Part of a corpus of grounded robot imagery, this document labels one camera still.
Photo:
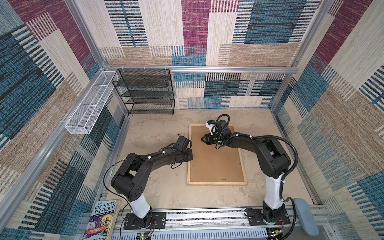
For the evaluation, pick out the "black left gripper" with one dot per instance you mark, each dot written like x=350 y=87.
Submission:
x=189 y=157

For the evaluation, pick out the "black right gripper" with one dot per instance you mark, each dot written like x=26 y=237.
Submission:
x=207 y=137

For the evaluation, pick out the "light wooden picture frame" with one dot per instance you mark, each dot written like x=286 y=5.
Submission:
x=189 y=183

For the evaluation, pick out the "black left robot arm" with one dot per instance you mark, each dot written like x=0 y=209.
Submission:
x=132 y=176

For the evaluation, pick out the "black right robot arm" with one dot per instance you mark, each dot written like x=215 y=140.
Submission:
x=277 y=158

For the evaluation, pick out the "colourful treehouse book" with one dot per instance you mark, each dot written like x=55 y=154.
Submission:
x=103 y=218

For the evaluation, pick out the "grey blue padded object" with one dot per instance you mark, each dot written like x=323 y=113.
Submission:
x=306 y=217

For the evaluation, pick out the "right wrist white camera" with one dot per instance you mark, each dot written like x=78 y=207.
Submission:
x=211 y=125

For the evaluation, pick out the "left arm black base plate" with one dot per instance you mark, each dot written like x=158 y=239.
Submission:
x=157 y=219

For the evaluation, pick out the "black wire mesh shelf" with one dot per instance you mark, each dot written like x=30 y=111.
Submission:
x=146 y=91

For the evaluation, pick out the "aluminium front rail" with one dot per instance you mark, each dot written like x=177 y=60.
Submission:
x=225 y=224

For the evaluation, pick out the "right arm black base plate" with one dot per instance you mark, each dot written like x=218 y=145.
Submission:
x=256 y=218

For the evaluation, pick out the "white wire mesh basket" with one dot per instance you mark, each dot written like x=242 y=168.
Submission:
x=86 y=114

